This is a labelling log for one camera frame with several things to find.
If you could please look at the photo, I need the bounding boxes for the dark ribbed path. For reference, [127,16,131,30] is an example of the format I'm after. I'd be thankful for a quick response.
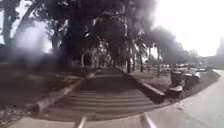
[39,67,171,122]

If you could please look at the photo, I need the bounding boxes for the concrete kerb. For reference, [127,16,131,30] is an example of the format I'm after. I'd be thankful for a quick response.
[116,67,167,104]
[31,69,99,114]

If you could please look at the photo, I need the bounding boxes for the row of dark trees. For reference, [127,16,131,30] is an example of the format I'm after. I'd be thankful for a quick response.
[0,0,158,74]

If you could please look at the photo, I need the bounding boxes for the group of trees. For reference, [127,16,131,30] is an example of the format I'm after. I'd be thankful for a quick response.
[146,26,201,73]

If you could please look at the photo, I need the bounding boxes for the dark rubbish bin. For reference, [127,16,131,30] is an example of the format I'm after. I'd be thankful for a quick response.
[170,70,184,88]

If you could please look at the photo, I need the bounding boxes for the robot's own part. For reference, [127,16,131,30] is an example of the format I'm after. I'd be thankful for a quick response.
[73,115,88,128]
[142,114,157,128]

